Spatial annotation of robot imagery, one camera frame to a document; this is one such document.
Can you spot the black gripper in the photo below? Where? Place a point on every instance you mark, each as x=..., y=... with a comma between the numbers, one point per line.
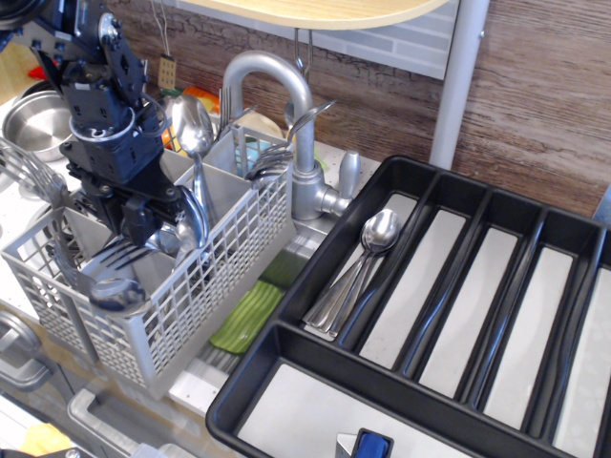
x=117, y=161

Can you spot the small steel spoon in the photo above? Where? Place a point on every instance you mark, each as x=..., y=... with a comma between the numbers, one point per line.
x=164, y=240

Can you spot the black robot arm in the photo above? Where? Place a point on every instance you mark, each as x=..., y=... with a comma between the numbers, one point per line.
x=82, y=50

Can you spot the large steel spoon bowl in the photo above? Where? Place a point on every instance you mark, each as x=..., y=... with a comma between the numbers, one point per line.
x=192, y=227

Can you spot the steel spoon front corner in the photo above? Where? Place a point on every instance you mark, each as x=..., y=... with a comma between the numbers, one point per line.
x=118, y=296

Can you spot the grey plastic cutlery basket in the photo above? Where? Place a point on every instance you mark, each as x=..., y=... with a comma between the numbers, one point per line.
x=187, y=301

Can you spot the large upright steel spoon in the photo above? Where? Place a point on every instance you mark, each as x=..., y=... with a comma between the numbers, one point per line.
x=194, y=133

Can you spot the steel fork behind basket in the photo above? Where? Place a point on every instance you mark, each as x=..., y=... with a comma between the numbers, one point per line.
x=227, y=119

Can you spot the black cutlery tray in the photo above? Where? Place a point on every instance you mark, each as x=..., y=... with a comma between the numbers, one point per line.
x=484, y=332

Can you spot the steel fork in middle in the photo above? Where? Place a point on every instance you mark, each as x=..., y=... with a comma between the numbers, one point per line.
x=120, y=253

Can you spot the steel forks left edge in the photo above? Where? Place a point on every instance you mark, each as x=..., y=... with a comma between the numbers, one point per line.
x=36, y=181

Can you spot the stainless steel pot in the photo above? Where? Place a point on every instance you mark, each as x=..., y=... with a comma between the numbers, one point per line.
x=38, y=122

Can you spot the orange toy food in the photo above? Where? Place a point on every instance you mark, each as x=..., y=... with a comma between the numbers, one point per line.
x=210, y=101

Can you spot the hanging wooden grater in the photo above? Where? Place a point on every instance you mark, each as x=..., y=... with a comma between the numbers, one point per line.
x=167, y=69

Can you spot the red toy pepper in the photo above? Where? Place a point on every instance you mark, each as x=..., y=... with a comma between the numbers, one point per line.
x=37, y=73

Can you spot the silver toy faucet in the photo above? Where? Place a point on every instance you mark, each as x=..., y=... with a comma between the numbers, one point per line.
x=311, y=196

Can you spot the stack of steel spoons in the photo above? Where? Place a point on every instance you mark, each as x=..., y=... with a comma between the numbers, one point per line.
x=331, y=310

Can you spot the metal hanging hook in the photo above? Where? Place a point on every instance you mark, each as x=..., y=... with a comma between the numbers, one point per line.
x=303, y=50

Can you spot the yellow object bottom left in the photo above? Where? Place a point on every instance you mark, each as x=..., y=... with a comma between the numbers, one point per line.
x=43, y=439

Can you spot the wooden round shelf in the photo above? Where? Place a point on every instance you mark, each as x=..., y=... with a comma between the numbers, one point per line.
x=333, y=15

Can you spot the blue and silver object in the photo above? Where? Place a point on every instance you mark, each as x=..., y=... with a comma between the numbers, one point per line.
x=363, y=444

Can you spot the grey metal post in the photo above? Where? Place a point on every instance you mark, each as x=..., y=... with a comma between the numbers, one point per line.
x=467, y=36

